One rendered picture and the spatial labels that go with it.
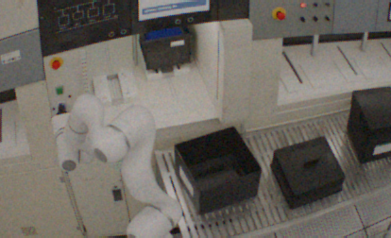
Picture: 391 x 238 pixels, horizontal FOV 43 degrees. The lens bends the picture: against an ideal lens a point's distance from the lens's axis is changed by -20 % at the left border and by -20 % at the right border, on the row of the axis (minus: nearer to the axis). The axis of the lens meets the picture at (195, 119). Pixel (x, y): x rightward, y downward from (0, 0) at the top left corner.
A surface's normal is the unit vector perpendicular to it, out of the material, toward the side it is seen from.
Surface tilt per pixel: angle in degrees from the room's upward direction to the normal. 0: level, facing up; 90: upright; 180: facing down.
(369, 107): 0
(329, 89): 0
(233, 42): 90
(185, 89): 0
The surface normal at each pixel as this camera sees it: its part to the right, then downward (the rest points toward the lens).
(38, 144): 0.26, 0.67
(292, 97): 0.00, -0.72
